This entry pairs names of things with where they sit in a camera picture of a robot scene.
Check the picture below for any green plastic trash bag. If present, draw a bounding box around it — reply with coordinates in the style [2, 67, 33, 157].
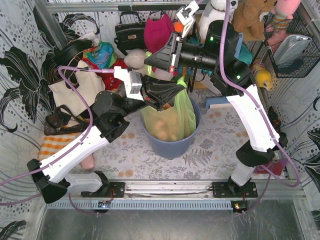
[140, 51, 197, 143]

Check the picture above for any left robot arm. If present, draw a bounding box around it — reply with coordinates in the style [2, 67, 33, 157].
[27, 71, 186, 204]

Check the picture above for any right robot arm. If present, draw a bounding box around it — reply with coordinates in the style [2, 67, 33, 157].
[144, 20, 288, 191]

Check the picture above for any magenta cloth bag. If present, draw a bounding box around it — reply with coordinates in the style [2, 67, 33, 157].
[143, 13, 175, 54]

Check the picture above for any blue trash bin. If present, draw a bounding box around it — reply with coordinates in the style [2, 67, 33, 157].
[140, 97, 202, 160]

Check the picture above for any colourful printed bag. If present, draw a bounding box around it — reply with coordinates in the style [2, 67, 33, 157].
[82, 41, 118, 69]

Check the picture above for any white canvas tote bag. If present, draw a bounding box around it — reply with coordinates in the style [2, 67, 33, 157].
[48, 60, 106, 116]

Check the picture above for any brown patterned bag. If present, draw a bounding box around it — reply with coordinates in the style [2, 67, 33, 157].
[44, 104, 89, 136]

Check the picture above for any pink white plush toy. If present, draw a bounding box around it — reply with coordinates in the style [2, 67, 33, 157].
[154, 68, 173, 81]

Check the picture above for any white plush sheep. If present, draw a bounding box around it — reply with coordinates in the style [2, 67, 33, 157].
[124, 49, 147, 69]

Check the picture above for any orange plush toy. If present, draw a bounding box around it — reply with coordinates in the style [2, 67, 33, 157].
[173, 21, 184, 33]

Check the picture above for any black metal shelf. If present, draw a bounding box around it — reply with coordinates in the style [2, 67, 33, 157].
[188, 68, 208, 93]

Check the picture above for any black leather handbag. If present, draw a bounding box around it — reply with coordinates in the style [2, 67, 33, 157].
[114, 11, 147, 56]

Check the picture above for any red cloth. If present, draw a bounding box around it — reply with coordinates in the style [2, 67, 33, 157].
[96, 58, 128, 91]

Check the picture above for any blue floor sweeper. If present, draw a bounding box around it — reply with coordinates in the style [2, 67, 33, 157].
[204, 96, 230, 109]

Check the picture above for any teal folded cloth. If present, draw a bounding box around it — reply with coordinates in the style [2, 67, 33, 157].
[238, 44, 253, 65]

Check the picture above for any white plush dog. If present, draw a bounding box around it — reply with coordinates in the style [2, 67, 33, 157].
[198, 0, 227, 40]

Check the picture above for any brown teddy bear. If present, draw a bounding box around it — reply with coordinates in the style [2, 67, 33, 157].
[232, 0, 277, 41]

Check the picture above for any yellow plush duck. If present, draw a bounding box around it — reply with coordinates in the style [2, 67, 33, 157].
[252, 61, 272, 91]

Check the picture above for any pink glasses case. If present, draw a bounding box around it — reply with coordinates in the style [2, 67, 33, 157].
[80, 154, 95, 171]

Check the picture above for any black round hat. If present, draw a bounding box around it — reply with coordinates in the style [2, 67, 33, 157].
[54, 39, 93, 66]

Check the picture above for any silver foil pouch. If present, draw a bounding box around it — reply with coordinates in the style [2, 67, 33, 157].
[273, 34, 312, 65]

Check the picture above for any orange checkered towel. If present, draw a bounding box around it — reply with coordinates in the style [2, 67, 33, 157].
[37, 133, 80, 161]

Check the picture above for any striped colourful sock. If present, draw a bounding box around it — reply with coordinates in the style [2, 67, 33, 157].
[253, 158, 288, 176]

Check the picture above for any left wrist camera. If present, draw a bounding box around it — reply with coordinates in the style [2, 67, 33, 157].
[113, 66, 143, 101]

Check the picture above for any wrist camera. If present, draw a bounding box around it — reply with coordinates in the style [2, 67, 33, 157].
[175, 0, 199, 38]
[113, 66, 143, 101]

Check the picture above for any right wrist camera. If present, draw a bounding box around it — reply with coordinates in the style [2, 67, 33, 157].
[175, 0, 199, 38]

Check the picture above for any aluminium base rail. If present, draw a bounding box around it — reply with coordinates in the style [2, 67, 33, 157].
[68, 179, 306, 200]

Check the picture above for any black wire basket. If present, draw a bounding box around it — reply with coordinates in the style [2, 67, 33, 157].
[264, 11, 320, 79]

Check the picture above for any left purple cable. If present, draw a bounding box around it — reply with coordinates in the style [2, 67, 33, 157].
[0, 66, 116, 215]

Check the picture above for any purple cable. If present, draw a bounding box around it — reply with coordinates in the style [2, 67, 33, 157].
[0, 66, 116, 215]
[196, 0, 302, 215]

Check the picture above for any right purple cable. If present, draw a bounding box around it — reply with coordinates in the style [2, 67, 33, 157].
[196, 0, 302, 215]

